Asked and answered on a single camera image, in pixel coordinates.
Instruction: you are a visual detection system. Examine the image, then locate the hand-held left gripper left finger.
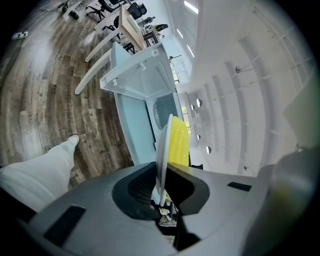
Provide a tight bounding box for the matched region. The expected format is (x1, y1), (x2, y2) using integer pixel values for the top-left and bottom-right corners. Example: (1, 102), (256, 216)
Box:
(17, 161), (176, 256)

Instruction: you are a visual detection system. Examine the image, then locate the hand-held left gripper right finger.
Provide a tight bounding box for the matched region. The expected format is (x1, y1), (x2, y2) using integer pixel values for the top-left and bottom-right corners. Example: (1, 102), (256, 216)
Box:
(165, 162), (272, 256)

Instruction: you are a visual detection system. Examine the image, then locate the white round plate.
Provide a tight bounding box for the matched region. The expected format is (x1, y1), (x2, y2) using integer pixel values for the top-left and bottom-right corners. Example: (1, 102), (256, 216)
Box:
(153, 113), (175, 209)

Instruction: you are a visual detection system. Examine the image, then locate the yellow corn cob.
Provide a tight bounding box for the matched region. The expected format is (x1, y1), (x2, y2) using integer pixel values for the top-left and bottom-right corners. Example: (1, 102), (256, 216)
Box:
(167, 115), (191, 167)

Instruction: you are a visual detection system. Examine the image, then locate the person's white trouser leg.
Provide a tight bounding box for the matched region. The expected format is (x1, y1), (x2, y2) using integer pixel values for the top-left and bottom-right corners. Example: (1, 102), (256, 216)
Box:
(0, 139), (76, 214)

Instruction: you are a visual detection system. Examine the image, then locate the person's white shoe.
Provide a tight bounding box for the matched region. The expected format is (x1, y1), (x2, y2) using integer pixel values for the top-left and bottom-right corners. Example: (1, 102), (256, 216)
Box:
(66, 134), (81, 149)

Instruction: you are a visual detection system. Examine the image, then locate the black stool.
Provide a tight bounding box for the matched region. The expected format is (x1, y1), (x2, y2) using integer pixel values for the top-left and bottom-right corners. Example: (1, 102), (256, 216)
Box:
(142, 31), (160, 48)

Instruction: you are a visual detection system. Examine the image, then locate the light wooden desk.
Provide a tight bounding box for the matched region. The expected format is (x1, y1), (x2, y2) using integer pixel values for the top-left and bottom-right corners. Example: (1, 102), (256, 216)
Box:
(117, 4), (149, 51)

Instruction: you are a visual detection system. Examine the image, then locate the rectangular ceiling light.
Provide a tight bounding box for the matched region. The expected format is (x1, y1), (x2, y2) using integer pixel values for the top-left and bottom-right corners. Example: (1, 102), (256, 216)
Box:
(183, 0), (200, 14)

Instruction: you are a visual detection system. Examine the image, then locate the white power strip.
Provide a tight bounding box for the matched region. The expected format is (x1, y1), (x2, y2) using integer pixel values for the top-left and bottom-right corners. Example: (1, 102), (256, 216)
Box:
(10, 30), (29, 41)

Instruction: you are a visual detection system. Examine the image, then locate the black office chair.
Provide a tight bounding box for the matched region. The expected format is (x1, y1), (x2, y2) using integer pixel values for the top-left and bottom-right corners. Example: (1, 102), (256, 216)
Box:
(126, 2), (148, 20)
(85, 0), (114, 19)

